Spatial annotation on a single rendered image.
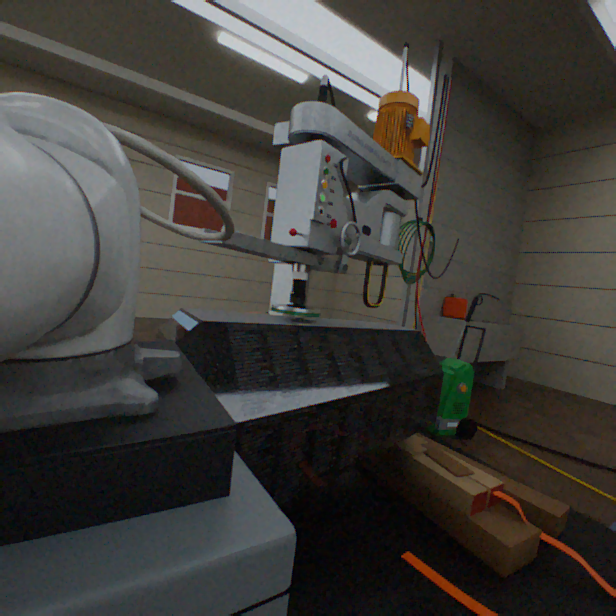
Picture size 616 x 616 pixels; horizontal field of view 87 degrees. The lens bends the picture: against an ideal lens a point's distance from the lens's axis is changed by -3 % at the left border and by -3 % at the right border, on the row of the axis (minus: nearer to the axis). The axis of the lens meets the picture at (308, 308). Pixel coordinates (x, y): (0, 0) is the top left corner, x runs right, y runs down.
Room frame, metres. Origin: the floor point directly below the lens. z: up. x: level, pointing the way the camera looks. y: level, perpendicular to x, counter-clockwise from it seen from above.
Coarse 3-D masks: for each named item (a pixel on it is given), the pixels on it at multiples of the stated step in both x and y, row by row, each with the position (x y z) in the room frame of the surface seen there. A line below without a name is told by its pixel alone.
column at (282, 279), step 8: (280, 264) 2.30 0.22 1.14; (288, 264) 2.27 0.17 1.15; (280, 272) 2.30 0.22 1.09; (288, 272) 2.27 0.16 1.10; (280, 280) 2.30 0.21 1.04; (288, 280) 2.26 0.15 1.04; (272, 288) 2.32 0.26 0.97; (280, 288) 2.29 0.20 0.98; (288, 288) 2.26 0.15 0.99; (272, 296) 2.32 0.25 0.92; (280, 296) 2.29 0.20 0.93; (288, 296) 2.25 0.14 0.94; (304, 304) 2.36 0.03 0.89; (272, 312) 2.31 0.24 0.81
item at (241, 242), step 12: (204, 228) 1.14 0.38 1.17; (228, 240) 1.08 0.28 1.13; (240, 240) 1.12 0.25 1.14; (252, 240) 1.16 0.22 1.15; (264, 240) 1.20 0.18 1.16; (252, 252) 1.24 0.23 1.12; (264, 252) 1.20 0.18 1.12; (276, 252) 1.25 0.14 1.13; (288, 252) 1.30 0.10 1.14; (300, 252) 1.35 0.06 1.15; (312, 264) 1.41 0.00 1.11; (324, 264) 1.48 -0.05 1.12; (336, 264) 1.54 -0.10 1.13
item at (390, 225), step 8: (384, 216) 1.87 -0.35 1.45; (392, 216) 1.87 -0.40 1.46; (400, 216) 1.91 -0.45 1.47; (384, 224) 1.87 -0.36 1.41; (392, 224) 1.87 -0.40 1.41; (384, 232) 1.87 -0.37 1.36; (392, 232) 1.87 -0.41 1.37; (384, 240) 1.87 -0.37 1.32; (392, 240) 1.88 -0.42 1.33; (392, 248) 1.90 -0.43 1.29
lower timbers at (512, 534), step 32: (448, 448) 2.02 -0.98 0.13; (384, 480) 1.74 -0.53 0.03; (416, 480) 1.56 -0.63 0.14; (512, 480) 1.70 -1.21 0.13; (448, 512) 1.39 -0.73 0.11; (480, 512) 1.36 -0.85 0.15; (512, 512) 1.38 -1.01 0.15; (544, 512) 1.45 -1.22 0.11; (480, 544) 1.25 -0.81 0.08; (512, 544) 1.17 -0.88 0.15
